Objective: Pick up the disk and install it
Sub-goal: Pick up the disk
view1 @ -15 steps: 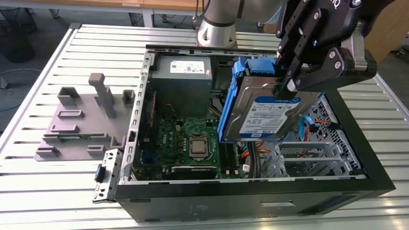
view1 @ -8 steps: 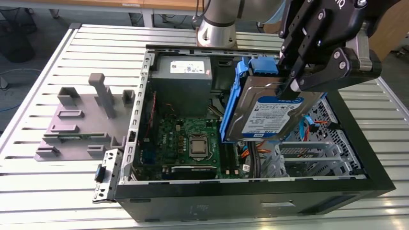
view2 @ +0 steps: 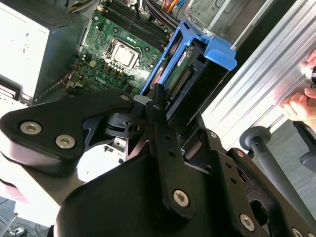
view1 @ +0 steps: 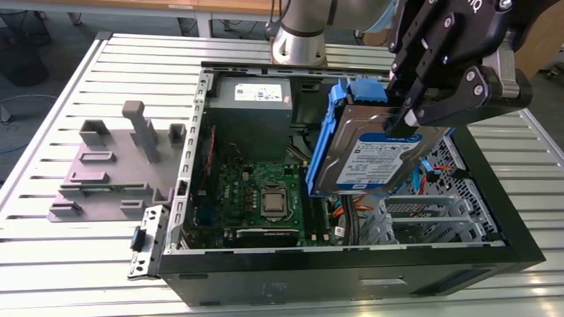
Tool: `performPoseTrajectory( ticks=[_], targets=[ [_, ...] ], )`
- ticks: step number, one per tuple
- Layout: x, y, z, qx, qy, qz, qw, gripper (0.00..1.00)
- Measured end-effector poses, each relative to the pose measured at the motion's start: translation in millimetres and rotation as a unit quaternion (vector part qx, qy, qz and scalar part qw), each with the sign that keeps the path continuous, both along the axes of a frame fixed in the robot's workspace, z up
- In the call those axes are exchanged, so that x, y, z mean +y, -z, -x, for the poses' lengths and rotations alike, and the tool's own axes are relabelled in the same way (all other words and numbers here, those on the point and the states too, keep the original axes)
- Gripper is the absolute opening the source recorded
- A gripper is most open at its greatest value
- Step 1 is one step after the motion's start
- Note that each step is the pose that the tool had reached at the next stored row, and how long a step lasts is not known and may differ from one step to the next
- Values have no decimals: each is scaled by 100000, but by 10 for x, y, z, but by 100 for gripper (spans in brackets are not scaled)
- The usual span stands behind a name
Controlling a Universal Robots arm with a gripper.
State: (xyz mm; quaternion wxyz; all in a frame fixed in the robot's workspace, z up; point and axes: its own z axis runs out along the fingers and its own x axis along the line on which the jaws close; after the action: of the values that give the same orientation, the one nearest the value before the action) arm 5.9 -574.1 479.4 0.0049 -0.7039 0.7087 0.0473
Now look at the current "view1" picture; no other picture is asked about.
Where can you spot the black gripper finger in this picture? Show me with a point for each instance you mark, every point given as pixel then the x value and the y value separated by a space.
pixel 422 43
pixel 457 99

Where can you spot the hard disk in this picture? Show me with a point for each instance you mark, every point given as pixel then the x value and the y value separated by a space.
pixel 365 158

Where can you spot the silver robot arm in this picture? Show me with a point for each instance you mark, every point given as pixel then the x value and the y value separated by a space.
pixel 294 46

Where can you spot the metal disk bay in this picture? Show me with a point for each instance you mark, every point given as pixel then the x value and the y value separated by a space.
pixel 432 219

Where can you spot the wooden cabinet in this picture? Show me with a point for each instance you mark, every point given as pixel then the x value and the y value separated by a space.
pixel 545 49

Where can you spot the blue plastic drive carrier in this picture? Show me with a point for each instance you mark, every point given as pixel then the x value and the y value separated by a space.
pixel 369 94

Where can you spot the grey power supply unit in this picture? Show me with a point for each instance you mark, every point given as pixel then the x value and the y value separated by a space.
pixel 250 132

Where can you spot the white barcode label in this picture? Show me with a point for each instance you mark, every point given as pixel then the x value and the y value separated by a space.
pixel 338 231

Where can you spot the green motherboard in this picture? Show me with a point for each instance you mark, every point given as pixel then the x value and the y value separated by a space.
pixel 268 171

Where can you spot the black RAM slot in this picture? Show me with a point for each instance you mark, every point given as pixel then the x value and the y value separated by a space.
pixel 322 224
pixel 312 224

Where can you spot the CPU socket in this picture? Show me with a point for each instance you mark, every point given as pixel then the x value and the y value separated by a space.
pixel 274 189

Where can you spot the silver CPU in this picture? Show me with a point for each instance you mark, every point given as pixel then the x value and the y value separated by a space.
pixel 274 202

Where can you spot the white board power connector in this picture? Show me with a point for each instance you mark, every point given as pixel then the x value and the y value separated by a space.
pixel 246 171

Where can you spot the black graphics card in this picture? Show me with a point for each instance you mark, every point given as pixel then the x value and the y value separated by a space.
pixel 264 237

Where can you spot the black PC case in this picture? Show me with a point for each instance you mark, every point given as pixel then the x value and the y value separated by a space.
pixel 308 280

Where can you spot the long wooden desk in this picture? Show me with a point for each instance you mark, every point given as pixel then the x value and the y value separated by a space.
pixel 132 3

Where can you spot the blue motherboard connector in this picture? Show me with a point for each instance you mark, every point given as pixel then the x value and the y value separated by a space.
pixel 204 217

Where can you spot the blue video connector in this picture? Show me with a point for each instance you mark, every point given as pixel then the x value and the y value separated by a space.
pixel 137 237

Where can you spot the green RAM stick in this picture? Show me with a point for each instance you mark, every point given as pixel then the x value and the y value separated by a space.
pixel 102 189

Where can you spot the grey parts rack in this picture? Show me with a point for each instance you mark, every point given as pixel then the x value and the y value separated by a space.
pixel 96 204

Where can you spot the black bin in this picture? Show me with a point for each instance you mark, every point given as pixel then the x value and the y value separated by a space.
pixel 26 66

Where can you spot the metal rear bracket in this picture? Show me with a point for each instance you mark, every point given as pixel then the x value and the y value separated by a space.
pixel 149 231

